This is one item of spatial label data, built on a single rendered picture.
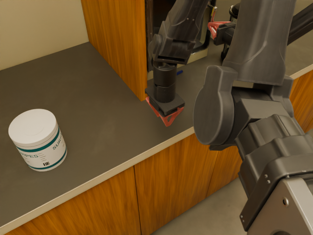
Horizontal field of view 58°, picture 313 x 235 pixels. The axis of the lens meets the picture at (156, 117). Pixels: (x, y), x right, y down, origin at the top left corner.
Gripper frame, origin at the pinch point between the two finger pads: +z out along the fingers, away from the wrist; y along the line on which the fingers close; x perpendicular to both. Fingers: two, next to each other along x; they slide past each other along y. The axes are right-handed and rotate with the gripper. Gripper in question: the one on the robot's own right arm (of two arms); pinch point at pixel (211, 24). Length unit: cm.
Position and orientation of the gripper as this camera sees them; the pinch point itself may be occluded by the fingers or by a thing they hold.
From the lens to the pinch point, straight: 114.8
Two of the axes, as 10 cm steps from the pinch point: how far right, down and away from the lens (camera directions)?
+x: -0.9, 7.3, 6.7
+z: -5.5, -6.0, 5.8
